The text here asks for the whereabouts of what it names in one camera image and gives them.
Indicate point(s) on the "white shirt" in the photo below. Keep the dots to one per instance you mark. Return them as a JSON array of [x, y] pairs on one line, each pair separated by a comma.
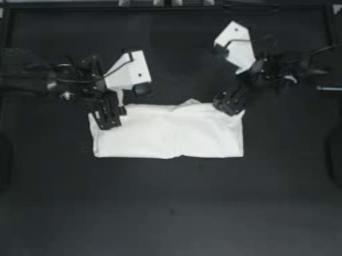
[[178, 133]]

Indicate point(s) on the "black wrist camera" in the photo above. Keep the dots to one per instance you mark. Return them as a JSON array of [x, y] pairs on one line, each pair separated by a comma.
[[221, 50], [142, 89]]

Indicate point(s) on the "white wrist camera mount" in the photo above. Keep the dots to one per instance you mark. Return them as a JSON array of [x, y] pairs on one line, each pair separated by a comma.
[[238, 46], [128, 68]]

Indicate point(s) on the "black metal frame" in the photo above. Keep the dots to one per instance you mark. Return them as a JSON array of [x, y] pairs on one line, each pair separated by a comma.
[[67, 6]]

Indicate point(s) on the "light grey post stub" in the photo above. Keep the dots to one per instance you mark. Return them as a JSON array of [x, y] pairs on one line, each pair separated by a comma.
[[209, 2], [158, 2], [123, 2], [176, 2]]

